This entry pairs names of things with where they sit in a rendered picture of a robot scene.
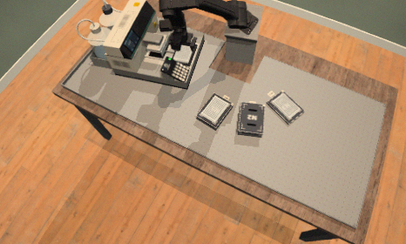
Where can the white bottle with black cap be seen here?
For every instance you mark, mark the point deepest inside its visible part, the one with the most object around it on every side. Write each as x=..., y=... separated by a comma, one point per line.
x=109, y=17

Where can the dark grey l-shaped raised edge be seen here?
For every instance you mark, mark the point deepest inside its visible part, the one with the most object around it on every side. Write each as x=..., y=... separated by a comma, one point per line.
x=79, y=94

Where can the white well plate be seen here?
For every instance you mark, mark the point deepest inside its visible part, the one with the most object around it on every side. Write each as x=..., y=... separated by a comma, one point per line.
x=214, y=109
x=183, y=55
x=290, y=108

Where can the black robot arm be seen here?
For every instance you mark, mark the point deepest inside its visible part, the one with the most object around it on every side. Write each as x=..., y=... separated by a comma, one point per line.
x=235, y=12

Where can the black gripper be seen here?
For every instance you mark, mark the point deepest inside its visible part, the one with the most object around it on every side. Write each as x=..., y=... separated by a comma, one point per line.
x=188, y=42

